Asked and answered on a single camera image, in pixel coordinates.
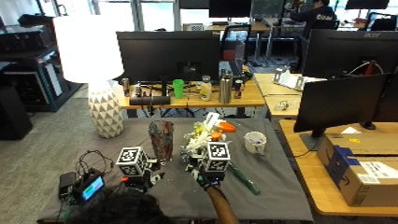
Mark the clear plastic bottle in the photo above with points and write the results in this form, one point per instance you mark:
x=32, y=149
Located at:
x=205, y=90

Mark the white lamp with patterned base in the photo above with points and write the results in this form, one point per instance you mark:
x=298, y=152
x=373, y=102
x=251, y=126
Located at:
x=89, y=46

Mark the dark patterned glass vase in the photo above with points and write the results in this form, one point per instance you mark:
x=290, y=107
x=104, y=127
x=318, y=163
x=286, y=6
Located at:
x=161, y=141

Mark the person's right hand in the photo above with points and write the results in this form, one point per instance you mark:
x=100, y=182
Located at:
x=207, y=178

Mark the white mug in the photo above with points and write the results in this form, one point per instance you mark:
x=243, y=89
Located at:
x=254, y=142

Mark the black equipment rack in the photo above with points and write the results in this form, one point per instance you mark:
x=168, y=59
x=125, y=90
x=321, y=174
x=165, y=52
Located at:
x=28, y=71

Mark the white orange flower bouquet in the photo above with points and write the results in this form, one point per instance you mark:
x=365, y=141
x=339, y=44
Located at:
x=202, y=137

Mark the wooden desk with cardboard boxes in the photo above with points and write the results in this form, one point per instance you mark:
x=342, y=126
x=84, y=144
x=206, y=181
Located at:
x=302, y=174

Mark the black office chair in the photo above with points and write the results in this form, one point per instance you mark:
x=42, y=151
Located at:
x=235, y=43

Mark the black monitor on square stand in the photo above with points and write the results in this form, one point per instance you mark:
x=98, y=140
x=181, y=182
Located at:
x=337, y=101

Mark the white marker cube left glove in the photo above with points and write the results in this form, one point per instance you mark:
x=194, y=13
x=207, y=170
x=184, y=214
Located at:
x=132, y=160

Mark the wooden desk with white holder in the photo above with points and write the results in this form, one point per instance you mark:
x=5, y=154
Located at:
x=273, y=88

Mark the black padded seat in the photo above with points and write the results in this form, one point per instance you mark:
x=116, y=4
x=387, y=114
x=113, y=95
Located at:
x=12, y=115

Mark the white marker cube glove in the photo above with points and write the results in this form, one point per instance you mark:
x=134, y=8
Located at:
x=132, y=160
x=215, y=156

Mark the black device with blue screen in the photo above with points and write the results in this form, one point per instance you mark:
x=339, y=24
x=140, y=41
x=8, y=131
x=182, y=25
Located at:
x=92, y=187

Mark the green plastic cup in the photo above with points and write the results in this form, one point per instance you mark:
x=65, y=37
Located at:
x=178, y=88

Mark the black monitor on wooden desk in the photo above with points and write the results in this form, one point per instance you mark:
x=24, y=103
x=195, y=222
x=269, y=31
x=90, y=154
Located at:
x=157, y=54

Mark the flat cardboard box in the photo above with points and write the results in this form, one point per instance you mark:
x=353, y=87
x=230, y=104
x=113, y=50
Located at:
x=369, y=143

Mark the black background monitor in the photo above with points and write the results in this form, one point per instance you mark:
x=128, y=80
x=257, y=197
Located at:
x=230, y=7

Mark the small silver can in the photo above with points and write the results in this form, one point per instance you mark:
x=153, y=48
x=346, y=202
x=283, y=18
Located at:
x=137, y=90

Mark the red and blue can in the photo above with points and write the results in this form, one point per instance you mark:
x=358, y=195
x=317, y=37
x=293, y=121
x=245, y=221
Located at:
x=237, y=90

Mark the small black box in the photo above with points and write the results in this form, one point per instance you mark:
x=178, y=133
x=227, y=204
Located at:
x=65, y=183

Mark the long black box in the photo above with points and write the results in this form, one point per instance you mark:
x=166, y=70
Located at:
x=149, y=100

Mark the grey table cloth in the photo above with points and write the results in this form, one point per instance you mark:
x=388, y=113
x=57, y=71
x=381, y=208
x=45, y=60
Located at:
x=273, y=174

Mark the black monitor on round stand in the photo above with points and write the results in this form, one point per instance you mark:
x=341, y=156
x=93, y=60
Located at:
x=387, y=105

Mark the cardboard box with blue tape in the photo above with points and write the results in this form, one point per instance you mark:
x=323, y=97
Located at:
x=365, y=183

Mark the person's left hand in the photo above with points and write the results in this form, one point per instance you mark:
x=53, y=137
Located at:
x=138, y=182

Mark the white marker cube right glove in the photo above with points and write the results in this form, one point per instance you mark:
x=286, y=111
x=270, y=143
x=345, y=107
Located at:
x=215, y=156

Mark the shiny crumpled wrapper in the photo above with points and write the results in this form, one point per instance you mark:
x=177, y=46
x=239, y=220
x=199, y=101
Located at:
x=281, y=105

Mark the white holder with metal clips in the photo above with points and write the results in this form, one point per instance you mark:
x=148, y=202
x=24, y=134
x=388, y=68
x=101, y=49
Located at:
x=290, y=80

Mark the wooden desk with drinks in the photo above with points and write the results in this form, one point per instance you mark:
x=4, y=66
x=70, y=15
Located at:
x=249, y=98

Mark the black monitor with silver logo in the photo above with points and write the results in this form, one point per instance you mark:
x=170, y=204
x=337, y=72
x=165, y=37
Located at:
x=339, y=49

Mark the steel bottle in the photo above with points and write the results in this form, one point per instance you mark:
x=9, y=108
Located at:
x=225, y=90

